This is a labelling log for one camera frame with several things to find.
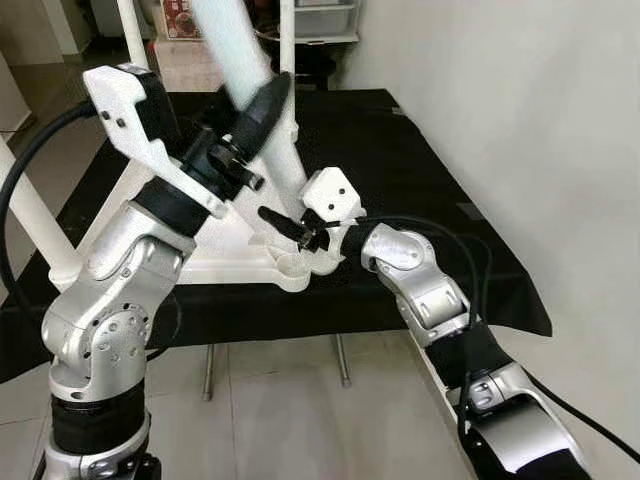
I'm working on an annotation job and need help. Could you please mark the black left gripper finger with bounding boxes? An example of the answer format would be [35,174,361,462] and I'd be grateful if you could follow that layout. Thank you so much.
[230,72,293,156]

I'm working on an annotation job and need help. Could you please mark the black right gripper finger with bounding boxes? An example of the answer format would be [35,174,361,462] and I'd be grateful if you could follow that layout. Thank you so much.
[258,205,307,244]

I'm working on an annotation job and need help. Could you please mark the white plastic table leg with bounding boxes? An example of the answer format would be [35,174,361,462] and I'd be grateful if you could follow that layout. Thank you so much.
[0,135,83,286]
[190,0,311,229]
[278,0,301,141]
[118,0,151,71]

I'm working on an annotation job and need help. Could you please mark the white plastic children table top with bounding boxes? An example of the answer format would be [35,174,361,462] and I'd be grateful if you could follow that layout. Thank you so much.
[50,120,346,293]

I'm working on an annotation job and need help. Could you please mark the black stool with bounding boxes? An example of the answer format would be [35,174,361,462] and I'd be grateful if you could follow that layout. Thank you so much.
[268,55,338,93]

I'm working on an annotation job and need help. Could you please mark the pale patterned mat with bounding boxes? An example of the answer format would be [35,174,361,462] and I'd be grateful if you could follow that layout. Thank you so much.
[150,38,281,93]

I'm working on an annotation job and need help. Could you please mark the black tablecloth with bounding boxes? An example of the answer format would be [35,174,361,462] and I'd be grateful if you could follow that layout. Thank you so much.
[0,88,553,386]

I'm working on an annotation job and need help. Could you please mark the grey plastic storage box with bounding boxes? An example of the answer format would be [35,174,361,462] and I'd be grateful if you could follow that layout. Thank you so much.
[295,0,363,43]

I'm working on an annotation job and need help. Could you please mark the red printed box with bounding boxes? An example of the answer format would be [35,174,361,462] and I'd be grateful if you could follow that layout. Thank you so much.
[160,0,203,41]

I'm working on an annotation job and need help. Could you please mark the metal table leg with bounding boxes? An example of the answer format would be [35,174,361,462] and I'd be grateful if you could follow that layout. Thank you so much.
[203,345,217,401]
[333,335,352,388]

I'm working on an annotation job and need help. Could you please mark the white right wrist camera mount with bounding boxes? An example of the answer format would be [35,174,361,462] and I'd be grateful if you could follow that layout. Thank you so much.
[298,168,363,266]

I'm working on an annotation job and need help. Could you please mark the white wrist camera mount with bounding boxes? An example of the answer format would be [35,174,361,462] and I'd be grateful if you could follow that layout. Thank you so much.
[82,63,229,219]
[298,168,363,266]

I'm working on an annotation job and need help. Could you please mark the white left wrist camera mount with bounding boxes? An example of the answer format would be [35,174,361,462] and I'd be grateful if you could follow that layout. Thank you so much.
[82,63,229,219]

